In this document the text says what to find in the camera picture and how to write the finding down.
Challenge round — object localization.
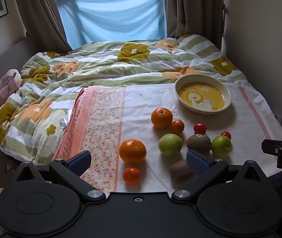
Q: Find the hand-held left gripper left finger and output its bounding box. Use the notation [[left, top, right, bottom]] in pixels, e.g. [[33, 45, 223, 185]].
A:
[[15, 150, 107, 203]]

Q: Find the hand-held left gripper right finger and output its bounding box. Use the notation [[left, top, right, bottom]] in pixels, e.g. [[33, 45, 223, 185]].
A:
[[172, 149, 268, 203]]

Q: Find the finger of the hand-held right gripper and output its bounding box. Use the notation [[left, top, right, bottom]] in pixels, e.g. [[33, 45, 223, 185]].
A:
[[261, 139, 282, 155]]

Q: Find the brown kiwi with sticker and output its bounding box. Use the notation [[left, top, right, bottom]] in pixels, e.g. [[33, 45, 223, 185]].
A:
[[186, 133, 212, 154]]

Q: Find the green apple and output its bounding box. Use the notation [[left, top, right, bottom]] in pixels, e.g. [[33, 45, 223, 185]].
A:
[[211, 135, 232, 157], [158, 133, 183, 157]]

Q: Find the small mandarin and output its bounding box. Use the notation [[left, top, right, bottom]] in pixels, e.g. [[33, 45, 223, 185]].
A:
[[123, 167, 141, 185], [170, 119, 185, 135]]

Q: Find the large orange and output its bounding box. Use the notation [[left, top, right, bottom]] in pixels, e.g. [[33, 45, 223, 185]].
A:
[[151, 107, 173, 129], [119, 139, 147, 164]]

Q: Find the cream bowl with bear print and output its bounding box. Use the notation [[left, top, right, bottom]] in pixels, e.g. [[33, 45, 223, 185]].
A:
[[174, 74, 232, 115]]

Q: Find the pink floral towel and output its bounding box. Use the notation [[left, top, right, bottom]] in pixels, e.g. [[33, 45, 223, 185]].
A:
[[53, 82, 282, 194]]

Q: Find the green striped flower quilt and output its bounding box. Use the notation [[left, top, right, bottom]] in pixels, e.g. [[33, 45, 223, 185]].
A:
[[0, 33, 251, 164]]

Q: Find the light blue window cloth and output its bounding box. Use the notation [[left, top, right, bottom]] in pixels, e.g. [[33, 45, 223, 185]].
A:
[[57, 0, 167, 49]]

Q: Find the beige curtain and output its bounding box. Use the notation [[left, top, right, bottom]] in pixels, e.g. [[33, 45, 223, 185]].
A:
[[11, 0, 73, 52], [161, 0, 227, 51]]

